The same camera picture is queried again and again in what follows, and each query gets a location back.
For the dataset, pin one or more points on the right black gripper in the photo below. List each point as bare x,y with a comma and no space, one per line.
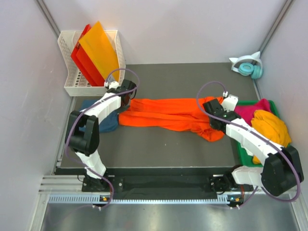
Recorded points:
226,111

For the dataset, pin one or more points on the orange t shirt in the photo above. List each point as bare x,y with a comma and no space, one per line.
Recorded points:
174,114

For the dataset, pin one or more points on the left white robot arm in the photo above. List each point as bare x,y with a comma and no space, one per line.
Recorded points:
83,134

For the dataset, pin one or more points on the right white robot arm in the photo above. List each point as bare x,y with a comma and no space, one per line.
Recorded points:
281,168

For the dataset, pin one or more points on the pink t shirt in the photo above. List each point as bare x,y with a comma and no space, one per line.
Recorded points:
247,111

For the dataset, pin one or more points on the blue t shirt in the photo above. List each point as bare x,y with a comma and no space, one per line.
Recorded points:
110,123

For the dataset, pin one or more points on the white perforated file basket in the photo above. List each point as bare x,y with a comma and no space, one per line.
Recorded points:
76,84

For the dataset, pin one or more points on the orange plastic folder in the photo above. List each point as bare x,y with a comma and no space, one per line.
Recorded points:
99,49

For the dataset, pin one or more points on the red plastic folder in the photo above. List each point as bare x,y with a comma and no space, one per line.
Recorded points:
85,64

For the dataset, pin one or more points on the cat ear headphones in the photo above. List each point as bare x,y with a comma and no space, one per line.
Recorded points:
248,65

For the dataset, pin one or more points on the yellow t shirt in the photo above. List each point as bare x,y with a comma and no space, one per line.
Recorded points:
271,127

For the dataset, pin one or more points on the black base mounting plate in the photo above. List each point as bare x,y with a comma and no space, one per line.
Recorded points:
167,182

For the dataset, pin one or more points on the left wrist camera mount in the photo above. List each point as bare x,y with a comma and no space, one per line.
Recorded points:
111,85

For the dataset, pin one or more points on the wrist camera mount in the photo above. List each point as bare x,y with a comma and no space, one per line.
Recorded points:
111,85
229,101

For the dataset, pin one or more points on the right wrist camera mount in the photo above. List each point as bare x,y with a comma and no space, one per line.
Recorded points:
229,101

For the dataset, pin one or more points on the slotted cable duct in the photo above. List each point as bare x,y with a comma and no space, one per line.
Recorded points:
104,198

